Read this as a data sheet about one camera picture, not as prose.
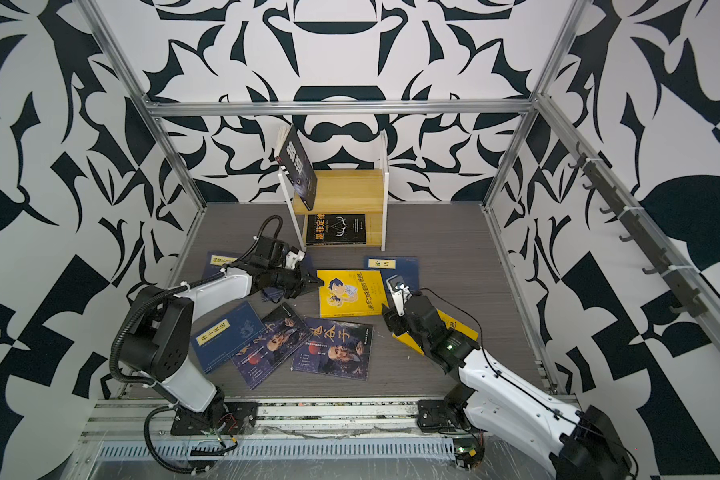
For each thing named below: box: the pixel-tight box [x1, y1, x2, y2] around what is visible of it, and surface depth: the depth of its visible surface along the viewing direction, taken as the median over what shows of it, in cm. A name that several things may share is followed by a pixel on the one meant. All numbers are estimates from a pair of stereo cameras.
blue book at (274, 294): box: [262, 287, 284, 303], surface depth 79 cm
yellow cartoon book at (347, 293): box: [317, 270, 389, 318], surface depth 91 cm
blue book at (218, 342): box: [190, 301, 266, 374], surface depth 87 cm
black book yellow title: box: [305, 213, 367, 246], surface depth 108 cm
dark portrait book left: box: [231, 302, 312, 391], surface depth 86 cm
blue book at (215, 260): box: [202, 251, 240, 279], surface depth 102 cm
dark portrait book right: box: [291, 317, 373, 381], surface depth 85 cm
